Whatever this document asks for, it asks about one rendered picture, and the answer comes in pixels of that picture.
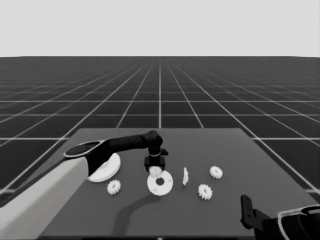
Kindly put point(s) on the small white toothed gear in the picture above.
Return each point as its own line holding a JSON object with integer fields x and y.
{"x": 219, "y": 175}
{"x": 153, "y": 173}
{"x": 202, "y": 194}
{"x": 111, "y": 189}

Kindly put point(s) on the white round carrier wide hole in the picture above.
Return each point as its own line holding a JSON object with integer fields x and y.
{"x": 166, "y": 188}

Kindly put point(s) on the small thin white T-shaped piece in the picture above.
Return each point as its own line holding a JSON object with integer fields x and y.
{"x": 185, "y": 177}

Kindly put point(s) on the large thick white disc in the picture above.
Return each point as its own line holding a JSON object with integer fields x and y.
{"x": 108, "y": 172}

